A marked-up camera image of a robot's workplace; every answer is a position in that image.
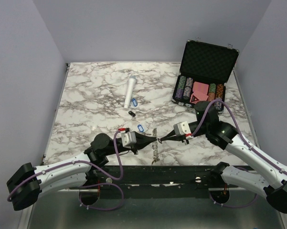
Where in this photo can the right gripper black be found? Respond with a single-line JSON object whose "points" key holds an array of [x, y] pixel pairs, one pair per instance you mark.
{"points": [[172, 136]]}

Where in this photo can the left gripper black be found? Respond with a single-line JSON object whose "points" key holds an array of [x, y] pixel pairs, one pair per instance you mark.
{"points": [[142, 140]]}

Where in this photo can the metal keyring disc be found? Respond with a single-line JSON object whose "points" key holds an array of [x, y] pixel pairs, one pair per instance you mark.
{"points": [[155, 145]]}

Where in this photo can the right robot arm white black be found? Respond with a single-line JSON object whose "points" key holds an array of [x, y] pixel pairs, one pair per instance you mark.
{"points": [[270, 179]]}

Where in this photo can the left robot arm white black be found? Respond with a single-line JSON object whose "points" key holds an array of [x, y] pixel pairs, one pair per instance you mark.
{"points": [[29, 182]]}

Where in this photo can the blue tag key front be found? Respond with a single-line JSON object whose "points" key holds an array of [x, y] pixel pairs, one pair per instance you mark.
{"points": [[141, 129]]}

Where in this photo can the black glossy tag key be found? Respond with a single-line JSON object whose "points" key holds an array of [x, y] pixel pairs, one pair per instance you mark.
{"points": [[133, 115]]}

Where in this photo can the blue tag key by microphone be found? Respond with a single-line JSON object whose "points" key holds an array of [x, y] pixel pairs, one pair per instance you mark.
{"points": [[134, 102]]}

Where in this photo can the purple green chip stack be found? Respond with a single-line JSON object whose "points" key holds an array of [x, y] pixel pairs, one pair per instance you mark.
{"points": [[180, 88]]}

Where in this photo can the red playing cards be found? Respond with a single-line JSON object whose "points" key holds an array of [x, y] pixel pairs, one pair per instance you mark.
{"points": [[199, 92]]}

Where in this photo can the orange black chip stack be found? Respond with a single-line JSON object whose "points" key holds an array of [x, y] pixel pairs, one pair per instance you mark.
{"points": [[219, 96]]}

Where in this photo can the purple grey chip stack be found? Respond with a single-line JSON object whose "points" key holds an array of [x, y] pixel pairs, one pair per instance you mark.
{"points": [[187, 88]]}

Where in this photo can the white microphone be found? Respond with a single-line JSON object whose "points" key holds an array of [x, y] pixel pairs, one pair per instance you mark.
{"points": [[131, 83]]}

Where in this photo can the black poker chip case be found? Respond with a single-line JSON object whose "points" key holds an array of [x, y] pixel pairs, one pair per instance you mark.
{"points": [[205, 63]]}

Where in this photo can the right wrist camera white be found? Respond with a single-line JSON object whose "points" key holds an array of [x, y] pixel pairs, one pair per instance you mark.
{"points": [[182, 128]]}

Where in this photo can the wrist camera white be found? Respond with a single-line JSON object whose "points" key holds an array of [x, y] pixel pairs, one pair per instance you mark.
{"points": [[128, 138], [182, 128]]}

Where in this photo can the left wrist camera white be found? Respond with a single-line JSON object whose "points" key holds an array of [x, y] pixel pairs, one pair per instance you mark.
{"points": [[128, 138]]}

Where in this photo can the black mounting rail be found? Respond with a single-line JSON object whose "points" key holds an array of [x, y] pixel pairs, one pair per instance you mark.
{"points": [[146, 182]]}

